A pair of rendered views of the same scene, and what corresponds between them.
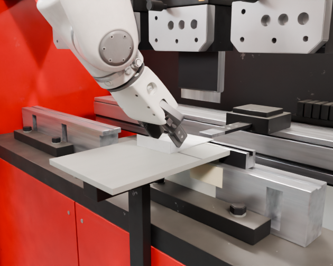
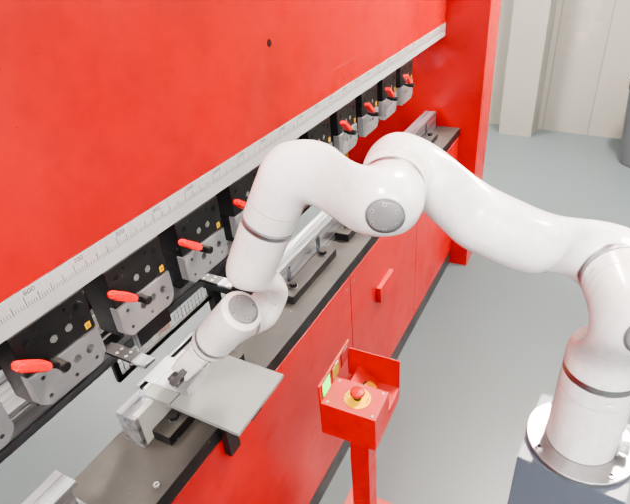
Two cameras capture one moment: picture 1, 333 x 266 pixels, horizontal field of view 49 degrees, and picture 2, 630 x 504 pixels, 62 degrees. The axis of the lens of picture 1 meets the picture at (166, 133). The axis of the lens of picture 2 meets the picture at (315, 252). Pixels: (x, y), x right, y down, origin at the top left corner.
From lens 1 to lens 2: 129 cm
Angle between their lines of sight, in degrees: 95
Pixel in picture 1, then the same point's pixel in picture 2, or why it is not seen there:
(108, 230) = (198, 478)
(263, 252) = (250, 356)
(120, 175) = (261, 379)
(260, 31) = (203, 263)
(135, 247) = (232, 438)
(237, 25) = (190, 269)
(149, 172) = (251, 368)
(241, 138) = not seen: hidden behind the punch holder
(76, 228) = not seen: outside the picture
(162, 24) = (135, 310)
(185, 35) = (158, 301)
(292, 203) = not seen: hidden behind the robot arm
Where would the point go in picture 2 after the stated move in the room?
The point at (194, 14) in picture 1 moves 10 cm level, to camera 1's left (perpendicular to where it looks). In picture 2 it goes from (161, 282) to (165, 310)
